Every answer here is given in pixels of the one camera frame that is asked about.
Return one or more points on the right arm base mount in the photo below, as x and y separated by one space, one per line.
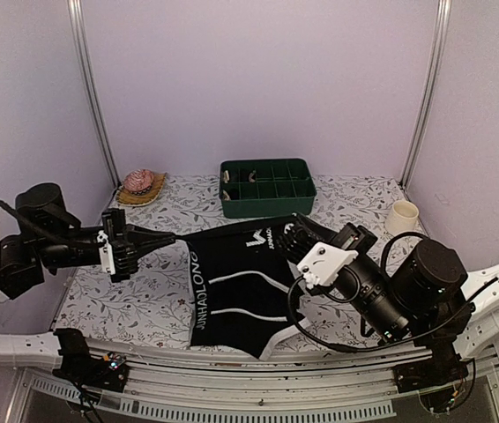
428 373

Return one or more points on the front aluminium rail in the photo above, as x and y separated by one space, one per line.
167 385

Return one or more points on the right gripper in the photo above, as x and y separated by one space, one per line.
313 232

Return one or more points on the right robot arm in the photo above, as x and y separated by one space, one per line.
422 302

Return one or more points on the cream cup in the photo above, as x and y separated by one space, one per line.
402 217

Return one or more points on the pink patterned ball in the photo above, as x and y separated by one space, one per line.
138 181

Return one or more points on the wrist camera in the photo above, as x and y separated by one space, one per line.
106 253
321 265

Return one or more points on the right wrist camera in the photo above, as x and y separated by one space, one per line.
321 265

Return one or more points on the green divided storage box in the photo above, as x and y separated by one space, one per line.
284 186

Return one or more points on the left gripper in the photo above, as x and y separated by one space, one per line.
130 241

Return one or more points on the left aluminium frame post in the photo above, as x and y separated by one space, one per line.
78 28

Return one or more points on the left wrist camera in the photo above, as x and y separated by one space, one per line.
106 253

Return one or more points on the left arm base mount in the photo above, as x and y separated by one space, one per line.
110 372

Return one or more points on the black white-banded underwear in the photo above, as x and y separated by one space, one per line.
239 282

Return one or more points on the aluminium frame post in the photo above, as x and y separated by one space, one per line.
438 45
78 28

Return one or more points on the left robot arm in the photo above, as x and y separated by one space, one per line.
39 235

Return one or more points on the right aluminium frame post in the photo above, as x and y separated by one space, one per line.
438 45

